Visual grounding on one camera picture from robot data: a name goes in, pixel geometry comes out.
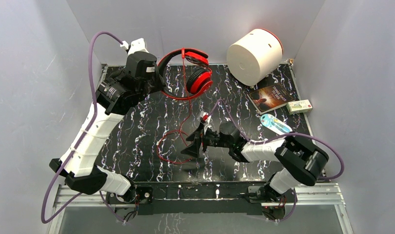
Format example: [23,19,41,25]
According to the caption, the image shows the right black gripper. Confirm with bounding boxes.
[180,122,232,158]

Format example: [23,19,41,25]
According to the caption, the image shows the red headphone cable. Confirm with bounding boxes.
[156,47,193,165]

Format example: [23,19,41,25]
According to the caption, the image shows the red black headphones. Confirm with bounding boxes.
[157,48,213,100]

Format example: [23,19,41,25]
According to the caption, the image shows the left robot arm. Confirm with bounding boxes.
[49,51,164,203]

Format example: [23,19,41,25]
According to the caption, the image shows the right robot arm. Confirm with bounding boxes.
[181,121,329,202]

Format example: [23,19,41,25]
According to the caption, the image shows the blue packaged toothbrush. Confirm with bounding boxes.
[260,114,293,135]

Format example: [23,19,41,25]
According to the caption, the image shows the dark paperback book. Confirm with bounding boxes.
[247,83,296,115]

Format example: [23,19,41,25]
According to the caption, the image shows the white cylindrical container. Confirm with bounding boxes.
[226,28,283,86]

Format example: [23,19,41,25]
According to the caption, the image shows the small green white box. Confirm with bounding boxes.
[286,99,313,115]

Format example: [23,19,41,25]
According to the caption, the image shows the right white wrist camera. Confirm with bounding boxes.
[199,111,211,131]

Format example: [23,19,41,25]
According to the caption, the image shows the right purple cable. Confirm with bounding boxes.
[205,98,345,181]

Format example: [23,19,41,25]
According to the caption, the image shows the black front mounting rail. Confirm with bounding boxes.
[138,181,266,215]

